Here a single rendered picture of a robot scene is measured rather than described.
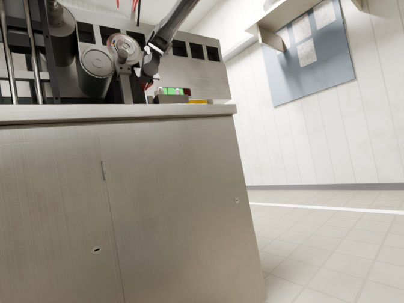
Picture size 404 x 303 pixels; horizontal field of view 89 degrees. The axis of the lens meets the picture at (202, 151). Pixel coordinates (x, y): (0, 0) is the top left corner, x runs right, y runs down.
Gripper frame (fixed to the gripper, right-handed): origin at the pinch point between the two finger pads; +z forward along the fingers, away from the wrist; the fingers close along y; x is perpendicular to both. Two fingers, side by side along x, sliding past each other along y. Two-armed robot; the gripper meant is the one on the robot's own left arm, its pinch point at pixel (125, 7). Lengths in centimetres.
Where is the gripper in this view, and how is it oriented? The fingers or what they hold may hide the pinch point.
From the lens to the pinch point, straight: 102.1
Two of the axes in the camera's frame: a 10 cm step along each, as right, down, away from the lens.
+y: 8.3, -1.5, 5.4
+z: -2.8, 7.2, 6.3
